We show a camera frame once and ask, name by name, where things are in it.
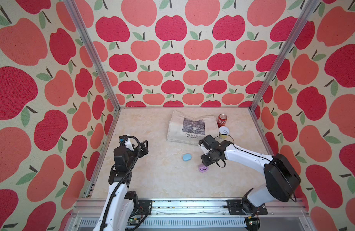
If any yellow can white lid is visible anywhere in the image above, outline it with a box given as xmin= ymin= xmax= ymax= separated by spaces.
xmin=219 ymin=126 xmax=230 ymax=139

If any right aluminium frame post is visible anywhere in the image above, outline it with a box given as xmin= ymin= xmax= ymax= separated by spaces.
xmin=249 ymin=0 xmax=319 ymax=113

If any blue earbud charging case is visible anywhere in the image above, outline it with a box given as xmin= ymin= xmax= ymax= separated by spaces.
xmin=182 ymin=154 xmax=192 ymax=161

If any left aluminium frame post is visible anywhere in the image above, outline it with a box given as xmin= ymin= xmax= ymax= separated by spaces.
xmin=63 ymin=0 xmax=121 ymax=112

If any black corrugated cable conduit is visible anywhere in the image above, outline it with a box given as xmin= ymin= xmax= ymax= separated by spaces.
xmin=99 ymin=135 xmax=142 ymax=231

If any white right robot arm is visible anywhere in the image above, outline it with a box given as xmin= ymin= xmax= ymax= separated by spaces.
xmin=198 ymin=135 xmax=301 ymax=213

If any red cola can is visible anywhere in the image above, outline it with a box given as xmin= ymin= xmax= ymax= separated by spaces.
xmin=217 ymin=114 xmax=228 ymax=128

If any aluminium frame post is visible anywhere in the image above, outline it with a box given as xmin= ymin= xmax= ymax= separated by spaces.
xmin=249 ymin=0 xmax=319 ymax=113
xmin=63 ymin=0 xmax=121 ymax=112

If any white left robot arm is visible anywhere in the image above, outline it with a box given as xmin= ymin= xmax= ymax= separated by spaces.
xmin=94 ymin=135 xmax=152 ymax=231

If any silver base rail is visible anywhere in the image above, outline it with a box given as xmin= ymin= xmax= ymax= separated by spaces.
xmin=64 ymin=198 xmax=316 ymax=231

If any purple earbud charging case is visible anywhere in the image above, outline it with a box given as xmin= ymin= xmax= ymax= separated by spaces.
xmin=198 ymin=164 xmax=208 ymax=173

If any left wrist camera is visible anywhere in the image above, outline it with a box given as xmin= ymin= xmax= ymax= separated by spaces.
xmin=119 ymin=134 xmax=135 ymax=151

